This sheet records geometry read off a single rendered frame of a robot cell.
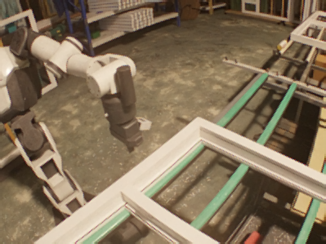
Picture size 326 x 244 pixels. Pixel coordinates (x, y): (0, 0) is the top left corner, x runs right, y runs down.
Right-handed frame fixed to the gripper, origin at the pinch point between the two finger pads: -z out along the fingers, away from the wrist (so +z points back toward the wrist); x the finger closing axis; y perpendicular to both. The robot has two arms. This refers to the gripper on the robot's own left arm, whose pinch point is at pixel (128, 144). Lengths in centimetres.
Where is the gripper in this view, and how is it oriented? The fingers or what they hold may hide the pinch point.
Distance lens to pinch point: 74.3
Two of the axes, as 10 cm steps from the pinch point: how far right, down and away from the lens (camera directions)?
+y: 6.8, -5.0, 5.3
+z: -1.1, -7.9, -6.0
